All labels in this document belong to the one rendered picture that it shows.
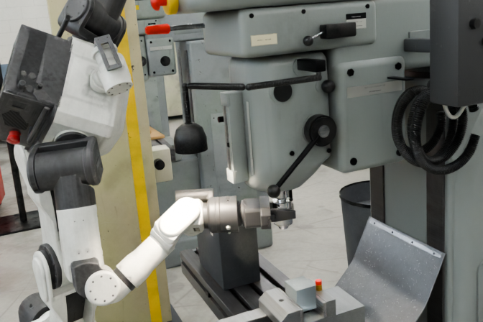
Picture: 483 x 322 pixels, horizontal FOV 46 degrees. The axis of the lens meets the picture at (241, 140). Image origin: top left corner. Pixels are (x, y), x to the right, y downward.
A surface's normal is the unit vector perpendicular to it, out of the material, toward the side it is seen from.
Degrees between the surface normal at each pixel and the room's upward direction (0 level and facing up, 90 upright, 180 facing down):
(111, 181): 90
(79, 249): 76
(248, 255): 90
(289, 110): 90
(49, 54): 59
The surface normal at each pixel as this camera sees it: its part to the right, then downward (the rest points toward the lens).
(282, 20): 0.39, 0.18
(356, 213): -0.73, 0.27
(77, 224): 0.32, -0.07
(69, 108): 0.51, -0.40
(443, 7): -0.92, 0.16
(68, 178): 0.07, -0.04
